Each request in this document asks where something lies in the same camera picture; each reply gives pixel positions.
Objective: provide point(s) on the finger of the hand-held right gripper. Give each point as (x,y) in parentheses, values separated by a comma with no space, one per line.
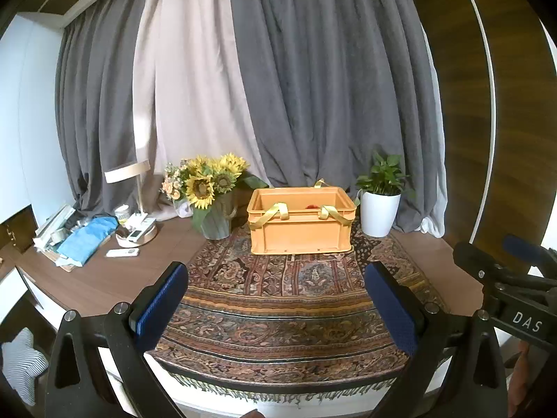
(474,257)
(522,246)

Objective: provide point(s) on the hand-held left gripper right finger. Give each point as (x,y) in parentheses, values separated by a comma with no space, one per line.
(391,309)

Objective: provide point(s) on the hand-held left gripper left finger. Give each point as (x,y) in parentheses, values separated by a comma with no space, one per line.
(161,309)

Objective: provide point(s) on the person's right hand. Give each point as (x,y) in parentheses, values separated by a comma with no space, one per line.
(520,374)

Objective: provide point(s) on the white sheer curtain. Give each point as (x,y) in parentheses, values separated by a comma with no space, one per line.
(437,222)

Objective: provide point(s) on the white remote control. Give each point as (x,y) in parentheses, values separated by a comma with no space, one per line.
(122,252)

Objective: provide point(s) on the small white device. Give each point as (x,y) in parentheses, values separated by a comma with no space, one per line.
(137,234)

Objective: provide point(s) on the green plant in white pot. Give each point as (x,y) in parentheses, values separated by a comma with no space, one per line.
(380,213)

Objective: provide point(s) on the grey-green ribbed bucket vase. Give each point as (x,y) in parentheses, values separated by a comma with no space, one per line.
(215,224)

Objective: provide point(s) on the small white jar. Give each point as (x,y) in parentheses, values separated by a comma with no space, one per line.
(122,214)

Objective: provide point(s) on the blue cloth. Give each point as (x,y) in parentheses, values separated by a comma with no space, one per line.
(82,239)

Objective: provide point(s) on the patterned fringed rug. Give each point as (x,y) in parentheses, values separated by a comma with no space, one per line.
(283,309)

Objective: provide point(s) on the small pink flower bouquet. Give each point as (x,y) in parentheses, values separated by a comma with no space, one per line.
(172,187)

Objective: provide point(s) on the sunflower bouquet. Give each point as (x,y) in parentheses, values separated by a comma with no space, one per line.
(202,187)

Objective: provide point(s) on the stack of papers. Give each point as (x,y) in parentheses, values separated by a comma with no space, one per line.
(52,226)

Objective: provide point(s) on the white desk lamp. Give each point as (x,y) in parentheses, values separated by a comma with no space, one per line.
(128,170)

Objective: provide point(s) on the grey striped star cushion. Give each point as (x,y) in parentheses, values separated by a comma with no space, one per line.
(21,357)

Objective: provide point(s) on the white cabinet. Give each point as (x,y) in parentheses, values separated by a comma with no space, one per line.
(17,117)

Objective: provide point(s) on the white curved rail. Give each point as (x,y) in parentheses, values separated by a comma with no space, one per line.
(494,109)

